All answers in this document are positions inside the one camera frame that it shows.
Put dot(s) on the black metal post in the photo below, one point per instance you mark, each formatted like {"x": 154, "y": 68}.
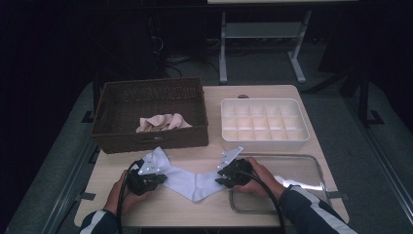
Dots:
{"x": 96, "y": 94}

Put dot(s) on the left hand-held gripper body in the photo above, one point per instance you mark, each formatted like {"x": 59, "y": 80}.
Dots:
{"x": 139, "y": 182}

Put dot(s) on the dark round table grommet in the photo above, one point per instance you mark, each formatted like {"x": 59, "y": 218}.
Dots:
{"x": 243, "y": 96}

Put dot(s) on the black metal stand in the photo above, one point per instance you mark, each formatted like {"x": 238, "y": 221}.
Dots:
{"x": 363, "y": 97}

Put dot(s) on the person's left hand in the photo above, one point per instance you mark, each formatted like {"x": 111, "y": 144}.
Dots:
{"x": 118, "y": 200}

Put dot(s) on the grey metal floor rail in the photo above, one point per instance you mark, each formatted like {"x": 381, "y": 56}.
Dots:
{"x": 383, "y": 169}
{"x": 69, "y": 182}

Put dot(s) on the brown wicker basket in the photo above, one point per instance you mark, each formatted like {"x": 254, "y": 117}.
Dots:
{"x": 142, "y": 100}

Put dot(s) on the white compartment organizer box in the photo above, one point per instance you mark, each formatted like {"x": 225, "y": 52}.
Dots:
{"x": 264, "y": 123}

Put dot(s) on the grey tape strip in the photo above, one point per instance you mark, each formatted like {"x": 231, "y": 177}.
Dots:
{"x": 86, "y": 196}
{"x": 339, "y": 195}

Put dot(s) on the white metal stand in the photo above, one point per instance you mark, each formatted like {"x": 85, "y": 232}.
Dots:
{"x": 259, "y": 30}

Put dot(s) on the white sock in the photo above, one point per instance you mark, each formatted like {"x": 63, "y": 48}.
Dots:
{"x": 191, "y": 185}

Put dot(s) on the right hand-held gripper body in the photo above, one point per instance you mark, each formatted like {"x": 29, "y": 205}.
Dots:
{"x": 238, "y": 172}

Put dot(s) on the clear plastic lid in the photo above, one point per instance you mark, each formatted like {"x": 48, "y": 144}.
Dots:
{"x": 302, "y": 169}

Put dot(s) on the person's right hand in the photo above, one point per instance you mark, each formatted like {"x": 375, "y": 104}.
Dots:
{"x": 263, "y": 183}

